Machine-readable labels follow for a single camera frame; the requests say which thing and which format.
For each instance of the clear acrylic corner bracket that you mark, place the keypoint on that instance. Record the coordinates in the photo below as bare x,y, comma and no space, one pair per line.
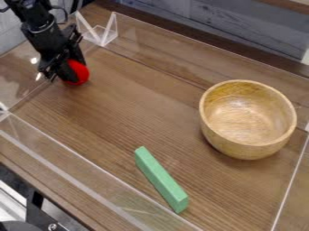
98,34

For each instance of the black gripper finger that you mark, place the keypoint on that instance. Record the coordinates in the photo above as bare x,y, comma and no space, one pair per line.
77,55
66,72

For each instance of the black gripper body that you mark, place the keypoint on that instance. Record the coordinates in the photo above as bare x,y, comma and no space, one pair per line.
53,42

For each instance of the clear acrylic front wall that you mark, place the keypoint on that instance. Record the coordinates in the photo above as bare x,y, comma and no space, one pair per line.
101,200

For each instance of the wooden bowl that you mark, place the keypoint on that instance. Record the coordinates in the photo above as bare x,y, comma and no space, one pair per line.
248,119

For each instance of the red plush strawberry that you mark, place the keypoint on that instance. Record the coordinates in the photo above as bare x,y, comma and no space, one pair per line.
82,73

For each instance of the green rectangular block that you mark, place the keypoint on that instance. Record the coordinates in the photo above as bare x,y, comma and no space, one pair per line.
161,179

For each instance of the black metal table frame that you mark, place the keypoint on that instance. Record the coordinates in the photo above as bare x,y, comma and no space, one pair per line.
37,216

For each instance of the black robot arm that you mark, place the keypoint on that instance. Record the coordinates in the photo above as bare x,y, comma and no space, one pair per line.
37,11

